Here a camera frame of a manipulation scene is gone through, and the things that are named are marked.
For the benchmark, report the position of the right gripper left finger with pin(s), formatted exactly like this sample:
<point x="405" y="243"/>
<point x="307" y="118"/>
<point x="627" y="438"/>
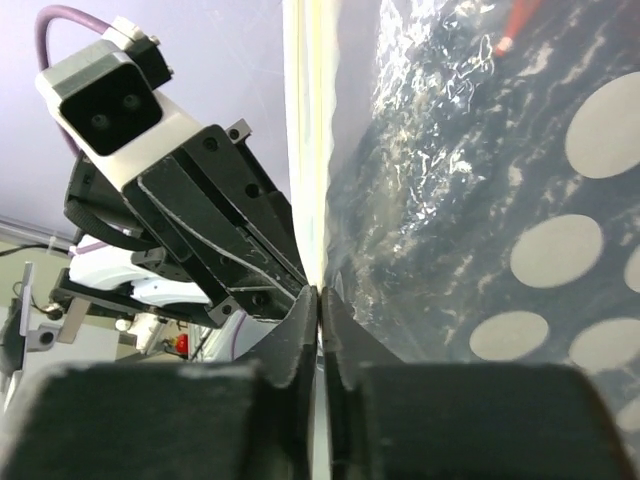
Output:
<point x="245" y="419"/>

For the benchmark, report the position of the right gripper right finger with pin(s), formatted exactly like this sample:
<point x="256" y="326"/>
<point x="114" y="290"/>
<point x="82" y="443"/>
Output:
<point x="394" y="420"/>

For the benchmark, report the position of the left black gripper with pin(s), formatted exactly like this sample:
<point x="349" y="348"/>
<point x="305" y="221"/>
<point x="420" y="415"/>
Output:
<point x="199" y="234"/>

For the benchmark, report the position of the polka dot zip bag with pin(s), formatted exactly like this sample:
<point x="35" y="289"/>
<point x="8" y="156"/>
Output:
<point x="469" y="207"/>

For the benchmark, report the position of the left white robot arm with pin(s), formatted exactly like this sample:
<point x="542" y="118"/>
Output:
<point x="200" y="234"/>

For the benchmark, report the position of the crumpled orange zip bag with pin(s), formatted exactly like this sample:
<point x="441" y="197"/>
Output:
<point x="520" y="14"/>

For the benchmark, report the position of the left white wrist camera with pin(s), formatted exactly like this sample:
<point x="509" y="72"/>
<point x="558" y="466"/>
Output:
<point x="106" y="97"/>

